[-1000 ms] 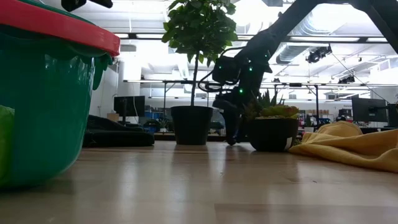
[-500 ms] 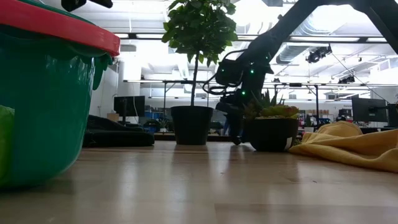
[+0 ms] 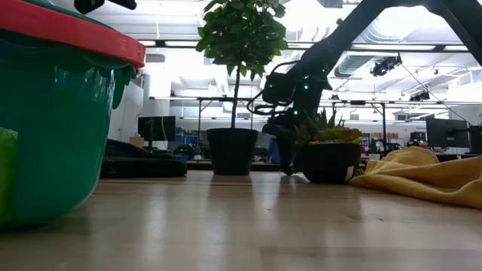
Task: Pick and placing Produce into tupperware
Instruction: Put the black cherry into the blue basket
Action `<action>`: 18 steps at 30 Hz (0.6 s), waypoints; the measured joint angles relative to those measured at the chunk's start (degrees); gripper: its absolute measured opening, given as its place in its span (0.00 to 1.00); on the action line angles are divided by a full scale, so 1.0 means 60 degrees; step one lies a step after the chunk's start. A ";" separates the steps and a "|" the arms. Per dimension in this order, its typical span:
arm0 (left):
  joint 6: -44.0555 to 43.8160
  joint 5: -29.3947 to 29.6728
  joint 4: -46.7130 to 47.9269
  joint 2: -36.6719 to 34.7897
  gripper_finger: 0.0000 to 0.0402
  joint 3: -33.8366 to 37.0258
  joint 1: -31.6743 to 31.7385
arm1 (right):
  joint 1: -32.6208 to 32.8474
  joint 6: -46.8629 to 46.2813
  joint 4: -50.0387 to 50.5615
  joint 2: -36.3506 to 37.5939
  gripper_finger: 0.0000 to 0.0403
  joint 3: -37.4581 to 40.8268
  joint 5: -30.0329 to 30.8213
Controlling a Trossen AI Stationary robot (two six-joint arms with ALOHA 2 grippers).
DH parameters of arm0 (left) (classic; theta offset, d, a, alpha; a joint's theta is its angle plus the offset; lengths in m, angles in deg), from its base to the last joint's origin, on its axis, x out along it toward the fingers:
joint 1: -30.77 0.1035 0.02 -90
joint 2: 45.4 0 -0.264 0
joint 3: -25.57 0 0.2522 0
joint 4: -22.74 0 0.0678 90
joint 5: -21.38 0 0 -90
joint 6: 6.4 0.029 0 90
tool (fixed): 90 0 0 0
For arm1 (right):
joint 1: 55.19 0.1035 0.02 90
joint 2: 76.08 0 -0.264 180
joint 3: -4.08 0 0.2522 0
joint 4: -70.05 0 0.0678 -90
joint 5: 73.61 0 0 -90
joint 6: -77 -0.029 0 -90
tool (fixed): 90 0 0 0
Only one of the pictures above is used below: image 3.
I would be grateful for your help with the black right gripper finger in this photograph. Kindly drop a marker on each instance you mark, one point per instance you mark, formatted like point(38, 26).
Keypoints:
point(288, 158)

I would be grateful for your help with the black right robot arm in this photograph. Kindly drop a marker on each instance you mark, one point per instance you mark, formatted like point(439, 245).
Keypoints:
point(339, 41)

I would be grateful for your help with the person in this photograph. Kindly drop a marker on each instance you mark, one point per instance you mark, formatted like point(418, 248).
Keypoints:
point(274, 152)

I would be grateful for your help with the green spiky succulent plant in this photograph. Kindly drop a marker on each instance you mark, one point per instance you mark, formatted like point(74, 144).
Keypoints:
point(320, 130)

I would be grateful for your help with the black bowl planter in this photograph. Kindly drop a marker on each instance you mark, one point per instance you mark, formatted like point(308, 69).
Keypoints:
point(327, 162)

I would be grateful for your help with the black round tree pot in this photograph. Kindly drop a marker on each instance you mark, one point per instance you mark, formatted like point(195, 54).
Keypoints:
point(231, 150)

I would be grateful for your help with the artificial green leafy tree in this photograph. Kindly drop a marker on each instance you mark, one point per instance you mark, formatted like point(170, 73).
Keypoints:
point(241, 34)

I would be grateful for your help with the black computer monitor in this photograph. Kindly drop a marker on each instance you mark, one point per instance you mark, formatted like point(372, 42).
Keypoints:
point(156, 128)
point(447, 132)
point(476, 139)

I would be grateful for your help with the black cloth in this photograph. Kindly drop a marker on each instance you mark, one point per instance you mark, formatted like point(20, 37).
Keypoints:
point(150, 165)

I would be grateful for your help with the black overhead light bar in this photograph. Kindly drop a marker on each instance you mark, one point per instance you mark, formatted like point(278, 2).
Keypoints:
point(395, 46)

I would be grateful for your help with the small black ceiling fixture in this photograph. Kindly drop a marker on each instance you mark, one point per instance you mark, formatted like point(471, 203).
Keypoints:
point(420, 96)

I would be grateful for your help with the plain cardboard box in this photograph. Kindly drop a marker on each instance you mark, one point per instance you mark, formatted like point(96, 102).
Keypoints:
point(137, 142)

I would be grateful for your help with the yellow cloth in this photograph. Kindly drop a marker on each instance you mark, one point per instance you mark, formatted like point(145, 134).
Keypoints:
point(433, 177)

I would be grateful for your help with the teal plastic slotted basket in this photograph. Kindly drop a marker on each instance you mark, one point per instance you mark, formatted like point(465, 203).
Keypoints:
point(64, 150)

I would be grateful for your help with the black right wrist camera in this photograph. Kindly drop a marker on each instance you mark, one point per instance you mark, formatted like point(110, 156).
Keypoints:
point(278, 88)

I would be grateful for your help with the black ceiling-mounted camera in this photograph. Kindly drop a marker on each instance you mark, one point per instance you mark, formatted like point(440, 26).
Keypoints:
point(385, 66)

